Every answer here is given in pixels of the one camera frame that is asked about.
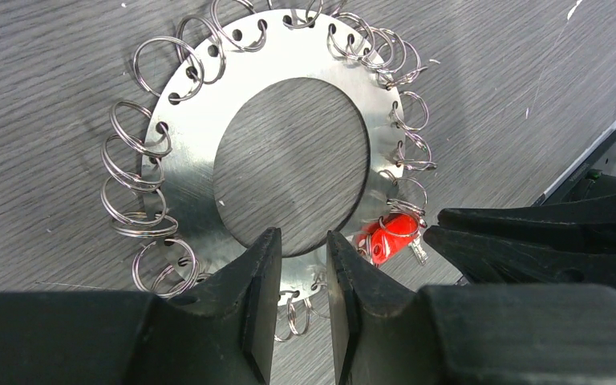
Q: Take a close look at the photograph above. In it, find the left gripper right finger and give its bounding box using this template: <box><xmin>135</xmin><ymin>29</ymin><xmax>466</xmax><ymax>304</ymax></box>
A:
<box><xmin>326</xmin><ymin>231</ymin><xmax>423</xmax><ymax>384</ymax></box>

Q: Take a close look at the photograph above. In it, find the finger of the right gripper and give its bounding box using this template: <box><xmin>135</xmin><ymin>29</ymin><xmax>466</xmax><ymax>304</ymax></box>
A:
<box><xmin>423</xmin><ymin>226</ymin><xmax>616</xmax><ymax>289</ymax></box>
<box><xmin>437</xmin><ymin>194</ymin><xmax>616</xmax><ymax>241</ymax></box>

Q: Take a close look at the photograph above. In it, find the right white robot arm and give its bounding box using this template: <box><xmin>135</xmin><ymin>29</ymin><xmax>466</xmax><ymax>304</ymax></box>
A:
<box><xmin>423</xmin><ymin>130</ymin><xmax>616</xmax><ymax>289</ymax></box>

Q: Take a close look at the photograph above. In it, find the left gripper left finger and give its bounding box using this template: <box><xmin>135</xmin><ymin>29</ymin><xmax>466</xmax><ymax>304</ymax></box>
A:
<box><xmin>169</xmin><ymin>228</ymin><xmax>282</xmax><ymax>384</ymax></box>

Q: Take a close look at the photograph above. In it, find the metal disc with keyrings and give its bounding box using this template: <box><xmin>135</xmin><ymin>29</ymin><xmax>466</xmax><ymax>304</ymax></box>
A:
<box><xmin>100</xmin><ymin>1</ymin><xmax>436</xmax><ymax>342</ymax></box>

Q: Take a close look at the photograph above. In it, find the red headed key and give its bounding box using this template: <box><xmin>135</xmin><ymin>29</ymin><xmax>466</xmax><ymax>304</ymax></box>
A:
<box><xmin>352</xmin><ymin>212</ymin><xmax>428</xmax><ymax>267</ymax></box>

